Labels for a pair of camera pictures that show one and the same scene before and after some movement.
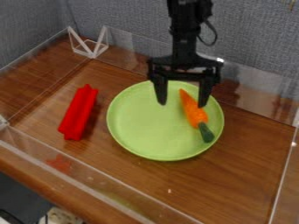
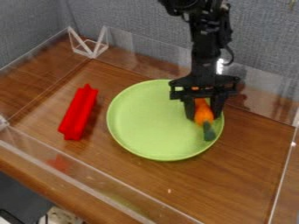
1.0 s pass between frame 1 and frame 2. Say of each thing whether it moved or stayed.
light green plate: stayed
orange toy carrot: moved
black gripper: moved
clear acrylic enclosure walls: stayed
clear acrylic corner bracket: stayed
